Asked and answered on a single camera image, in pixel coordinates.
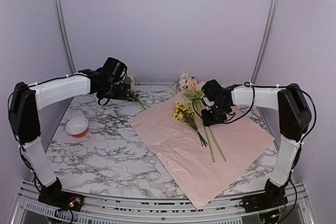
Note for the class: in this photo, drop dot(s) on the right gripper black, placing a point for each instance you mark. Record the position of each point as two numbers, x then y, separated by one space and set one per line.
209 121

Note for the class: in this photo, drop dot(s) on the pink wrapping paper sheet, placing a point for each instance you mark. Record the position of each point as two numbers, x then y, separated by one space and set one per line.
203 163

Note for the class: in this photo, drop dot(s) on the orange white bowl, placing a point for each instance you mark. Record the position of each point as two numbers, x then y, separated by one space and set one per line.
78 126

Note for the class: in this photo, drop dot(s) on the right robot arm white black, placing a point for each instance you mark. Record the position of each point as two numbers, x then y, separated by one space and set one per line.
296 120

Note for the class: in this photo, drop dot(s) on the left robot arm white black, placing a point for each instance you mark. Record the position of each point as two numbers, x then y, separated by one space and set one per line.
25 102

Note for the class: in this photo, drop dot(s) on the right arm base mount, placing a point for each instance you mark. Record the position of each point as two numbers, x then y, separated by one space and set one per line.
261 201

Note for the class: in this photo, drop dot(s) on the white fake flower stem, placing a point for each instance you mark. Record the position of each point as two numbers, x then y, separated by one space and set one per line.
188 84

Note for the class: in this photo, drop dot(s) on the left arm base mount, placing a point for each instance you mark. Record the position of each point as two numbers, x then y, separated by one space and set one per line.
63 200

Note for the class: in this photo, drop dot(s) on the aluminium front rail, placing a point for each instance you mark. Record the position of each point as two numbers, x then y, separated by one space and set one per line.
108 209

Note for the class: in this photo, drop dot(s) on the yellow fake flower bunch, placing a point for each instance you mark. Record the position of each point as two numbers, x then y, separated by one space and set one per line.
184 113

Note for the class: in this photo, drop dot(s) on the right aluminium frame post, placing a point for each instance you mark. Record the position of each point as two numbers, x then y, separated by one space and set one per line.
265 39

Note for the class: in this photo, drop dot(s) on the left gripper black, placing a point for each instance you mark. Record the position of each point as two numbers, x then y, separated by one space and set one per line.
123 94

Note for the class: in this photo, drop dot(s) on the left aluminium frame post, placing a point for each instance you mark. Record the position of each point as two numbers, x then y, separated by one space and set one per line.
64 37

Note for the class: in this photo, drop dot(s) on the aluminium frame post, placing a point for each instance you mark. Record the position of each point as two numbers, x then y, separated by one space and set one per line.
265 39
64 37

